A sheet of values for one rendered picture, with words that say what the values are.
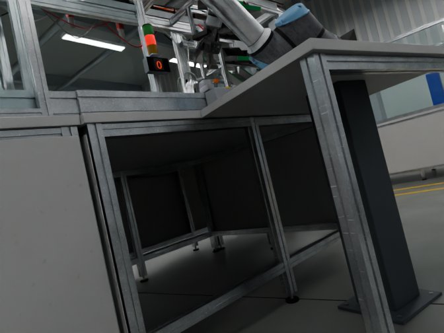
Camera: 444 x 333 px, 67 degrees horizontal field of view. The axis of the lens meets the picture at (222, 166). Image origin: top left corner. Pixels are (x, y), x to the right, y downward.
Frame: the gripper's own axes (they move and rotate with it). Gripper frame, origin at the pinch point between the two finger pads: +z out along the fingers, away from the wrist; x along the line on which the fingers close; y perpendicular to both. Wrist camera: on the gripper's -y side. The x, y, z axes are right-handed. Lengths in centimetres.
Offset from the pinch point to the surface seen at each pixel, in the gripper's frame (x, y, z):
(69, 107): -75, 30, 8
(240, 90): -36, 62, -10
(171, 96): -36.4, 28.7, 4.8
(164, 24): 64, -133, 2
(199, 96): -22.0, 28.6, 4.7
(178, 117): -41, 42, 8
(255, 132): -1.1, 46.4, 14.5
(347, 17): 818, -388, -68
